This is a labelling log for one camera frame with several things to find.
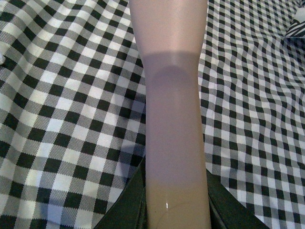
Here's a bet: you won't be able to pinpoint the black white checkered bedsheet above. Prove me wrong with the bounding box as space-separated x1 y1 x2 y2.
0 0 305 229

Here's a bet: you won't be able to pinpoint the beige hand brush black bristles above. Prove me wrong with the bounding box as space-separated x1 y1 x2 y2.
130 0 211 229

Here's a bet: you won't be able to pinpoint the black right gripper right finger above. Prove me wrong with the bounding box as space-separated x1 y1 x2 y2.
206 171 264 229

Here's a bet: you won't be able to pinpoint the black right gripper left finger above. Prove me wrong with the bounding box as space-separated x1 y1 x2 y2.
97 158 147 229

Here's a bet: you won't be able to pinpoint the zebra striped paper scrap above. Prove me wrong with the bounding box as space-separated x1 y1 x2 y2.
285 7 305 39

